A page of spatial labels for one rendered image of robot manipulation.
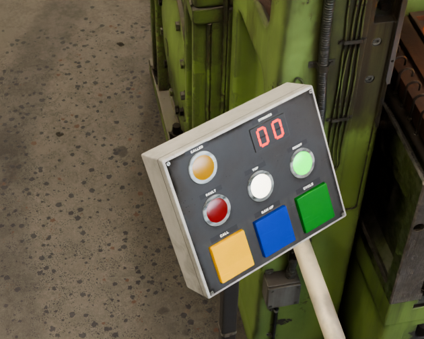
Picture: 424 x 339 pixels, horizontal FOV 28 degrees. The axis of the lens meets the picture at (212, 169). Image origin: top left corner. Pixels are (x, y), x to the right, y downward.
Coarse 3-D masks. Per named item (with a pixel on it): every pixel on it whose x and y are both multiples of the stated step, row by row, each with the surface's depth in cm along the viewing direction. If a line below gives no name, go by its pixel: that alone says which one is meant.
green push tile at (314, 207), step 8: (320, 184) 161; (304, 192) 160; (312, 192) 160; (320, 192) 161; (296, 200) 158; (304, 200) 159; (312, 200) 160; (320, 200) 161; (328, 200) 162; (304, 208) 159; (312, 208) 160; (320, 208) 161; (328, 208) 162; (304, 216) 160; (312, 216) 161; (320, 216) 162; (328, 216) 163; (304, 224) 160; (312, 224) 161; (320, 224) 162; (304, 232) 161
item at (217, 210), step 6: (216, 198) 149; (210, 204) 149; (216, 204) 149; (222, 204) 150; (210, 210) 149; (216, 210) 149; (222, 210) 150; (210, 216) 149; (216, 216) 149; (222, 216) 150; (216, 222) 150
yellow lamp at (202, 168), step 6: (204, 156) 146; (198, 162) 146; (204, 162) 146; (210, 162) 147; (192, 168) 145; (198, 168) 146; (204, 168) 147; (210, 168) 147; (198, 174) 146; (204, 174) 147; (210, 174) 148
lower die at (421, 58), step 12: (420, 12) 207; (408, 24) 205; (420, 24) 204; (408, 36) 202; (420, 36) 202; (408, 48) 199; (420, 48) 199; (396, 60) 197; (408, 60) 197; (420, 60) 196; (396, 72) 195; (408, 72) 194; (420, 72) 193; (408, 96) 190; (408, 108) 191; (420, 108) 186; (420, 132) 186
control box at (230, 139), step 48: (288, 96) 154; (192, 144) 145; (240, 144) 150; (288, 144) 156; (192, 192) 147; (240, 192) 152; (288, 192) 158; (336, 192) 164; (192, 240) 148; (192, 288) 156
